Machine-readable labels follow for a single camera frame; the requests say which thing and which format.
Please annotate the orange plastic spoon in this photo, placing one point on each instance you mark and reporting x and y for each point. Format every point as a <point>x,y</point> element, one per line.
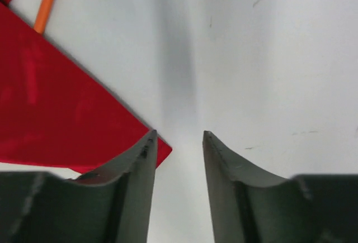
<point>43,16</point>

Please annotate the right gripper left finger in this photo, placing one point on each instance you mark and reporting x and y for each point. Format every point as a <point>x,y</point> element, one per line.
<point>108,204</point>

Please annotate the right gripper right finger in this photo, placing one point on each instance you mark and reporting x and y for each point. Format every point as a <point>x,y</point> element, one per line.
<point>250,204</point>

